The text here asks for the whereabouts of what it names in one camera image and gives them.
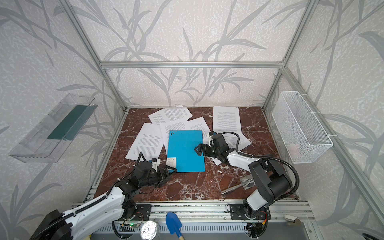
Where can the green circuit board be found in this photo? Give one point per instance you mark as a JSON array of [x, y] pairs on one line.
[[129, 227]]

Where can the clear plastic wall tray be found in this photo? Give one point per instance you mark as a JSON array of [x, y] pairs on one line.
[[48, 141]]

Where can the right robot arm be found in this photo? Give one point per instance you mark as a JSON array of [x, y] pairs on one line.
[[274, 178]]

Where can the silver round can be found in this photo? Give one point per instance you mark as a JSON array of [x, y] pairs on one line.
[[150, 230]]

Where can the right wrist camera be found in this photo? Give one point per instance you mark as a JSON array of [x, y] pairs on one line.
[[211, 134]]

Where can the teal folder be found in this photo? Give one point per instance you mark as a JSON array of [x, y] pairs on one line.
[[181, 154]]

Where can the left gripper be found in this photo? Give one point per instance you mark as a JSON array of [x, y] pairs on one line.
[[161, 174]]

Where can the white wire basket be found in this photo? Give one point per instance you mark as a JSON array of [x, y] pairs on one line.
[[301, 131]]

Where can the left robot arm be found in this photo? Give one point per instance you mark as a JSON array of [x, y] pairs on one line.
[[80, 222]]

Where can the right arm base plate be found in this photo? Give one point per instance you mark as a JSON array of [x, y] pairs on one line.
[[244, 212]]

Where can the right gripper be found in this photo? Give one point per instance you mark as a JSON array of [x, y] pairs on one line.
[[207, 149]]

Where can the blue trowel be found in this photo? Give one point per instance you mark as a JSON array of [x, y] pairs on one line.
[[174, 225]]

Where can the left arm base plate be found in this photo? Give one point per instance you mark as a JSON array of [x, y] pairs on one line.
[[139, 212]]

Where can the aluminium frame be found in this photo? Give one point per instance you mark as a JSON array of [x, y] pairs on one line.
[[361, 181]]

